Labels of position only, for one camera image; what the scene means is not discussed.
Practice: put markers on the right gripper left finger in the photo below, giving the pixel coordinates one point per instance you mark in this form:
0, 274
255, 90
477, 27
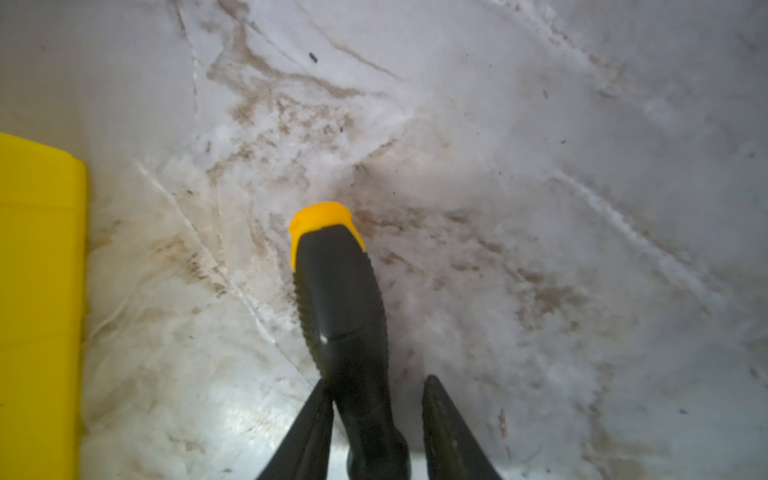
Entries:
304, 452

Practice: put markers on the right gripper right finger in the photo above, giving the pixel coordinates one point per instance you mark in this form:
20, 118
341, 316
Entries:
452, 451

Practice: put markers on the black yellow handled screwdriver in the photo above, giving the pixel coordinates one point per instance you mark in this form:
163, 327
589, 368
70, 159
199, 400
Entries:
343, 321

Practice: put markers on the yellow plastic bin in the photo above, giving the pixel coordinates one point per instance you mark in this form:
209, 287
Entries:
43, 229

